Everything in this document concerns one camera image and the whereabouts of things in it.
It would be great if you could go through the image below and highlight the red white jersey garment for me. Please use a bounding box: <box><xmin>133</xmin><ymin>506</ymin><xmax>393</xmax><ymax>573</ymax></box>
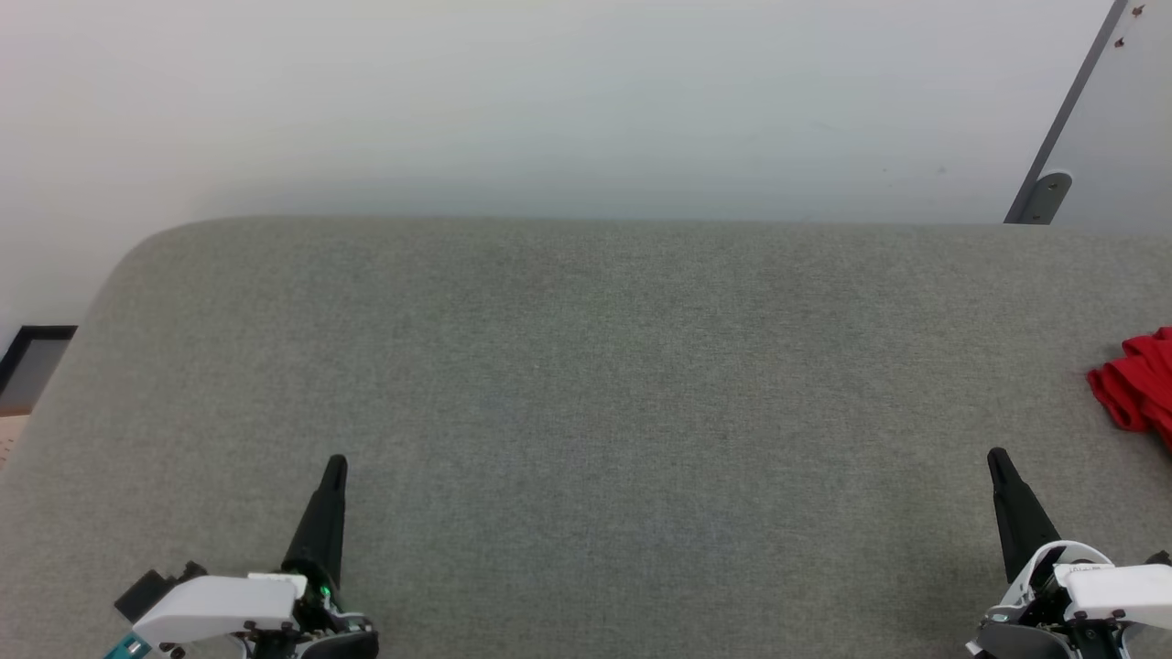
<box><xmin>1087</xmin><ymin>327</ymin><xmax>1172</xmax><ymax>454</ymax></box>

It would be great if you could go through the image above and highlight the black framed panel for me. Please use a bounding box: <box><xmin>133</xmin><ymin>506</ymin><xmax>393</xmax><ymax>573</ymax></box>
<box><xmin>0</xmin><ymin>325</ymin><xmax>79</xmax><ymax>417</ymax></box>

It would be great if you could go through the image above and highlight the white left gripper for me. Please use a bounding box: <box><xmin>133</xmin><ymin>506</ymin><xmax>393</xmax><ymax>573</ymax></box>
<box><xmin>133</xmin><ymin>454</ymin><xmax>381</xmax><ymax>659</ymax></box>

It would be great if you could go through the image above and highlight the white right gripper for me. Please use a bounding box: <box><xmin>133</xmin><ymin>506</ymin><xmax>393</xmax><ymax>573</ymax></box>
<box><xmin>987</xmin><ymin>447</ymin><xmax>1172</xmax><ymax>659</ymax></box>

